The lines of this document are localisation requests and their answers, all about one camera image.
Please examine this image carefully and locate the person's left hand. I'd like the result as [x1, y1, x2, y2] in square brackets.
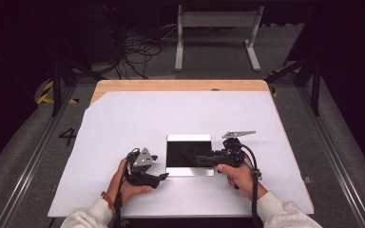
[106, 158, 154, 205]

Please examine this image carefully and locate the right hand-held gripper cable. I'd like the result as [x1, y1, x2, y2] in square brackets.
[232, 142, 264, 228]

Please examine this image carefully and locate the white metal stand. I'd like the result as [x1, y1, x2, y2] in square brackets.
[174, 4, 265, 72]

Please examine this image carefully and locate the white paper sheet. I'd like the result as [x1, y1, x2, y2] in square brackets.
[47, 90, 315, 219]

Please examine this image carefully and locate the tangle of black floor cables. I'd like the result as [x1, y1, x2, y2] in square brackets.
[113, 31, 164, 80]

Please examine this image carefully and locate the aluminium floor rail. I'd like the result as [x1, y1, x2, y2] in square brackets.
[298, 85, 365, 228]
[0, 85, 77, 228]

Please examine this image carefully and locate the orange bead bracelet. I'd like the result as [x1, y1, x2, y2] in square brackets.
[100, 190, 117, 213]

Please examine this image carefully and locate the black metal stand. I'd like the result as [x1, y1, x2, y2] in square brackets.
[48, 56, 107, 118]
[264, 56, 322, 117]

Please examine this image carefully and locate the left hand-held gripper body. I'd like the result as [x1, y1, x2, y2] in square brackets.
[125, 146, 162, 190]

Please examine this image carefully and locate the hand-held gripper cable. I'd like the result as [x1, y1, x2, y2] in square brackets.
[232, 142, 264, 228]
[113, 147, 141, 228]

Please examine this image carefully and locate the person's right hand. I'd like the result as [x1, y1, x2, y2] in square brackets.
[217, 162, 269, 201]

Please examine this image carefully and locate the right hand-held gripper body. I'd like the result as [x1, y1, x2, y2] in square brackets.
[213, 130, 257, 169]

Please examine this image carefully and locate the left hand-held gripper cable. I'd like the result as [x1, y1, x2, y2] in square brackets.
[113, 147, 141, 228]

